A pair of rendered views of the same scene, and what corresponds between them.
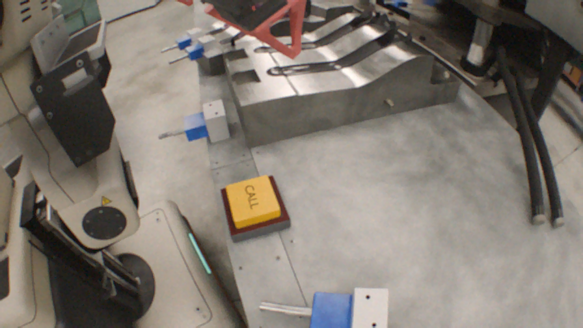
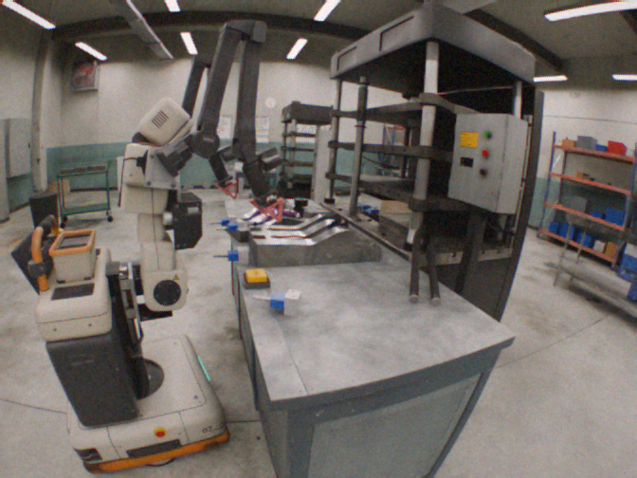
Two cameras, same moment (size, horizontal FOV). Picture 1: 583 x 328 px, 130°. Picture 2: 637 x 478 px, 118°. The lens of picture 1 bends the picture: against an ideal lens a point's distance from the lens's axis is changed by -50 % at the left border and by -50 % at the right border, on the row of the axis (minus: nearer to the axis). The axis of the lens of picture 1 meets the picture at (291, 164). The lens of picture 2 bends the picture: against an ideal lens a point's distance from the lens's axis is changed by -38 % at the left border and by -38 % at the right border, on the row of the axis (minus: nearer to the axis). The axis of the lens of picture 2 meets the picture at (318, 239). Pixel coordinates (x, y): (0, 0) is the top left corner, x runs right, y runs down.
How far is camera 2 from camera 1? 0.71 m
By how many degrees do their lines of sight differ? 31
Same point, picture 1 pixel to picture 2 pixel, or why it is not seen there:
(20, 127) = (147, 220)
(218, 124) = (244, 255)
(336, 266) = not seen: hidden behind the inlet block
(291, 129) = (278, 262)
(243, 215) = (252, 276)
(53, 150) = (158, 240)
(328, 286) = not seen: hidden behind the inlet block
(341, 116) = (303, 260)
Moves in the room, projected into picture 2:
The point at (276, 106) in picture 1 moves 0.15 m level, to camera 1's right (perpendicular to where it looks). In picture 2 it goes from (271, 248) to (314, 250)
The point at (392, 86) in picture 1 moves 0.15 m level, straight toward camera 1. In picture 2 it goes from (330, 247) to (314, 258)
